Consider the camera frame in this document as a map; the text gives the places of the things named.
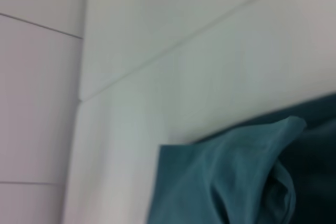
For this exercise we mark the blue t-shirt with pink print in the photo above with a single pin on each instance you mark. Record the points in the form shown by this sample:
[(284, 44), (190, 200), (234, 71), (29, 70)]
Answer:
[(249, 176)]

